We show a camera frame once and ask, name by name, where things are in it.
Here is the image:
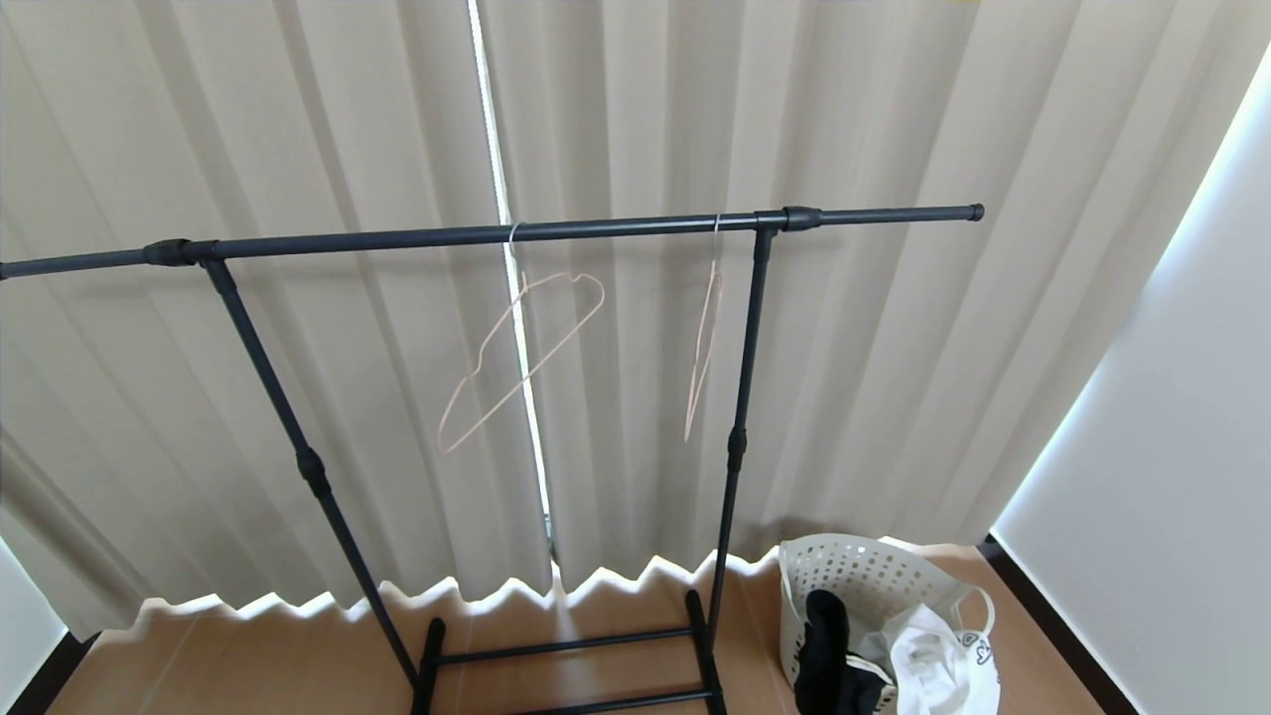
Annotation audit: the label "pink clothes hanger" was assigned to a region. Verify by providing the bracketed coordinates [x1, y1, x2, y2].
[683, 214, 724, 444]
[437, 220, 607, 456]

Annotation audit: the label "black shorts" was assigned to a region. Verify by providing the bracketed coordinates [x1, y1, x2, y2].
[794, 590, 895, 715]

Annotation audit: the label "black clothes rack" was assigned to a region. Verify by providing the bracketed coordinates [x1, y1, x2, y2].
[0, 204, 986, 715]

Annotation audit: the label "white laundry basket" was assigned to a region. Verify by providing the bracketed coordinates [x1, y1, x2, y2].
[777, 533, 997, 715]

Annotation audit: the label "beige curtain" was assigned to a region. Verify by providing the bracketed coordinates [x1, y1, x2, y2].
[0, 0, 1271, 642]

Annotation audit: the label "white printed garment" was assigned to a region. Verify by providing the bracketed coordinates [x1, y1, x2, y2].
[859, 584, 1002, 715]

